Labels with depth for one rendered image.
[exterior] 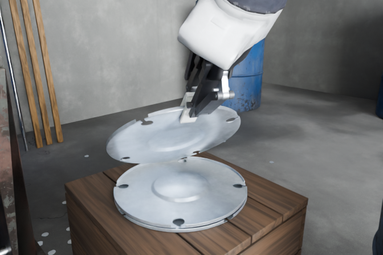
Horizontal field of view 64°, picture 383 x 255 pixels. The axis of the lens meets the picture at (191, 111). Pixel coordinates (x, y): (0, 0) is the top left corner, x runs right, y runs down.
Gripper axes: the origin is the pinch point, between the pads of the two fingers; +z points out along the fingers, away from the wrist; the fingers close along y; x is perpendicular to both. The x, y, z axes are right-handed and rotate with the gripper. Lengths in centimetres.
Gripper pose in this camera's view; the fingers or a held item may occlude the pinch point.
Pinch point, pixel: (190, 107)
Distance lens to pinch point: 54.5
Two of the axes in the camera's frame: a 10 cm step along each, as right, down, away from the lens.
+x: -9.4, 0.9, -3.3
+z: -2.5, 5.0, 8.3
